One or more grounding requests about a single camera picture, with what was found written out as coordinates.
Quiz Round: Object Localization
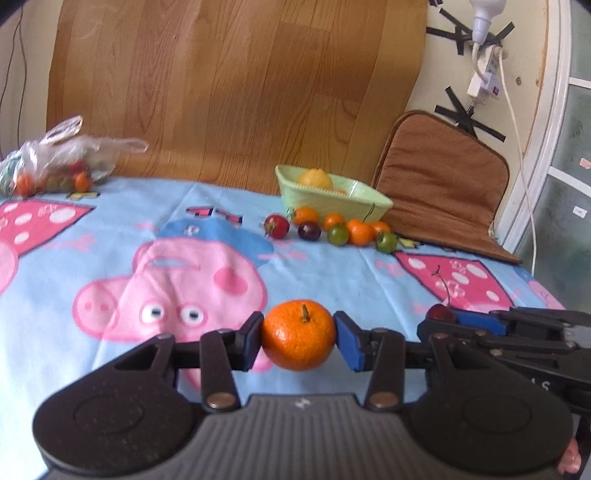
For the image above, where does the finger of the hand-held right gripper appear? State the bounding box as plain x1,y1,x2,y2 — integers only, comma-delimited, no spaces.
452,308,571,337
417,318,573,365

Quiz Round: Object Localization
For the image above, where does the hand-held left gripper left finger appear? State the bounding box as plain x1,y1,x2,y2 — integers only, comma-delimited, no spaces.
111,312,265,412

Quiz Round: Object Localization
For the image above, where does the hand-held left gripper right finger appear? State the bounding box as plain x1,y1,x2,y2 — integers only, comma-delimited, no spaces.
333,311,481,411

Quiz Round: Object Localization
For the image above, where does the dark red cherry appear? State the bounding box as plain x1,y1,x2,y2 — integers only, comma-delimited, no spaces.
425,265,458,324

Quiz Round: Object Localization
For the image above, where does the large orange mandarin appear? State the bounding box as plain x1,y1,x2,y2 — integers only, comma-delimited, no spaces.
262,299,337,372

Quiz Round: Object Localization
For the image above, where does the orange cherry tomato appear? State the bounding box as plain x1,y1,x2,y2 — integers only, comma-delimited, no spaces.
346,219,376,247

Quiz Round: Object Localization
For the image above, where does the red cherry tomato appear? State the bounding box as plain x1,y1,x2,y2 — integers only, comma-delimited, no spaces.
263,213,291,240

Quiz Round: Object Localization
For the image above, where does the light green bowl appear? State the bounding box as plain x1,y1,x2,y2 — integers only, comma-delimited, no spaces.
275,164,394,224

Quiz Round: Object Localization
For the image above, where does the yellow citrus fruit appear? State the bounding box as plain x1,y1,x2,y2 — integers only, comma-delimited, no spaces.
297,168,334,191

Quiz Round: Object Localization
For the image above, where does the person's right hand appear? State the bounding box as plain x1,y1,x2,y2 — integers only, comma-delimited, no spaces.
556,436,583,475

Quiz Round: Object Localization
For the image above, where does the brown seat cushion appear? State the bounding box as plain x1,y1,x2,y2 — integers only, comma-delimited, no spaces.
372,110,522,265

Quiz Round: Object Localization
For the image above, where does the cartoon pig printed blanket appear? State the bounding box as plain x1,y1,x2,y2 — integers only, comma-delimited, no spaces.
0,178,566,480

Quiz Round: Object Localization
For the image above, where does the white framed glass door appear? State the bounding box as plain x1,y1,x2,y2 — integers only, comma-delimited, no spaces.
489,0,591,315

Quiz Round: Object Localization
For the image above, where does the black tape strip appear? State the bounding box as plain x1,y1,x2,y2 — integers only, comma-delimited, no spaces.
434,105,507,144
426,21,476,57
444,85,480,138
489,22,517,47

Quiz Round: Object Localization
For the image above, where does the white power strip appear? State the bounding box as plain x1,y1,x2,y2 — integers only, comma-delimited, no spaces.
466,42,506,108

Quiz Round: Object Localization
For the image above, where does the wood pattern vinyl sheet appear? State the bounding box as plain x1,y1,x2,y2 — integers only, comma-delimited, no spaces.
46,0,428,204

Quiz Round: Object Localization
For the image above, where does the clear plastic bag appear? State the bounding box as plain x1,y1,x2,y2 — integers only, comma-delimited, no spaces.
0,115,149,197

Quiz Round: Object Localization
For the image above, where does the white light bulb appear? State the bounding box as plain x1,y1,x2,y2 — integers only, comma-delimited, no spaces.
468,0,506,46

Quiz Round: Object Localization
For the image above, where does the white power cable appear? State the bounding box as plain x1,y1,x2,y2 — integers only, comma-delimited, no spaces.
496,46,539,275

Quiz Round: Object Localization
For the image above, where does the thin black cable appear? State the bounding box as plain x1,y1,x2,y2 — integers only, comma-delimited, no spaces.
0,18,24,114

